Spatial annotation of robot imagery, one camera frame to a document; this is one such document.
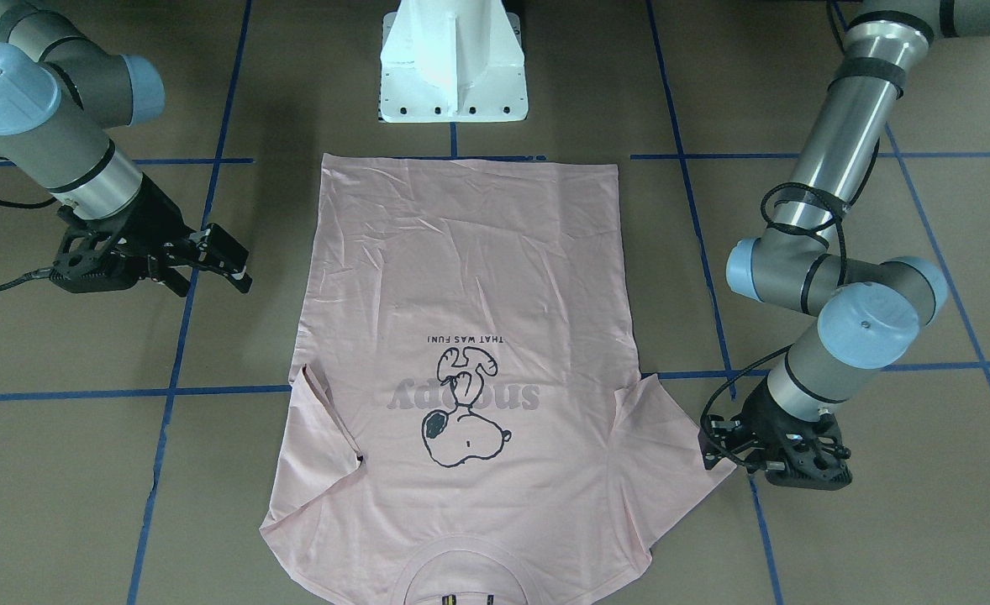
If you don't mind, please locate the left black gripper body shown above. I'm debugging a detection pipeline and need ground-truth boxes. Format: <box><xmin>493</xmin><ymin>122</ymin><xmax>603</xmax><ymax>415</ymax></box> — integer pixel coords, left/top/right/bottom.
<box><xmin>700</xmin><ymin>382</ymin><xmax>853</xmax><ymax>491</ymax></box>

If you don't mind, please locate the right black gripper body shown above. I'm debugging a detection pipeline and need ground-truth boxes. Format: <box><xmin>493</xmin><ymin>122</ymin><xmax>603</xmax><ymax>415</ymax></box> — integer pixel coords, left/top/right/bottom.
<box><xmin>49</xmin><ymin>176</ymin><xmax>202</xmax><ymax>292</ymax></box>

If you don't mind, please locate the pink Snoopy t-shirt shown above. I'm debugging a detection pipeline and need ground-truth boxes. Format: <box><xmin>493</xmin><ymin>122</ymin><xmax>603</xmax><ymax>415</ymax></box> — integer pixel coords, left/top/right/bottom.
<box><xmin>260</xmin><ymin>155</ymin><xmax>732</xmax><ymax>604</ymax></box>

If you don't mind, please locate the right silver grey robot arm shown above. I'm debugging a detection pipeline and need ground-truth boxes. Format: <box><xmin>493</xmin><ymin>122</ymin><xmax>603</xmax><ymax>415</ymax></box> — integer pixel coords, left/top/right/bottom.
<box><xmin>0</xmin><ymin>1</ymin><xmax>252</xmax><ymax>297</ymax></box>

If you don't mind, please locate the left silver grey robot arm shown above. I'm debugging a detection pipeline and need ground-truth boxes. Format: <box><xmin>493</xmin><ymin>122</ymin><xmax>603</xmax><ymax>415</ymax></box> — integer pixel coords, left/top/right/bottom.
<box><xmin>698</xmin><ymin>1</ymin><xmax>990</xmax><ymax>491</ymax></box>

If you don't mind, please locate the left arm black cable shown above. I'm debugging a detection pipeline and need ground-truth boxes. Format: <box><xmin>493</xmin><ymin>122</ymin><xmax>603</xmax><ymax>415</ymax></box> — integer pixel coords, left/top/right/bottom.
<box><xmin>700</xmin><ymin>0</ymin><xmax>882</xmax><ymax>471</ymax></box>

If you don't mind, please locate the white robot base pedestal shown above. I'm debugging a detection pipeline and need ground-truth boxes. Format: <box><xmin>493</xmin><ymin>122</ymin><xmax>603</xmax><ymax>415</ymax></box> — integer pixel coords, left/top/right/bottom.
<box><xmin>377</xmin><ymin>1</ymin><xmax>529</xmax><ymax>124</ymax></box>

